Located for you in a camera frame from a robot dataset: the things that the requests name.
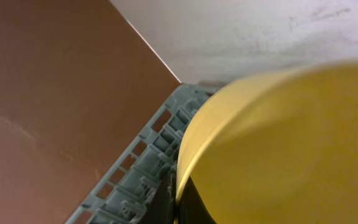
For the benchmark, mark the yellow bowl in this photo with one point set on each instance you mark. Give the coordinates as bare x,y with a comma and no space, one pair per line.
277,148

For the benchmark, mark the grey dishwasher rack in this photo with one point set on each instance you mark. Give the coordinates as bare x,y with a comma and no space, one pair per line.
125,191

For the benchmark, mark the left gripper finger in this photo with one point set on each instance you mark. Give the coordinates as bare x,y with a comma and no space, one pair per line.
191,209

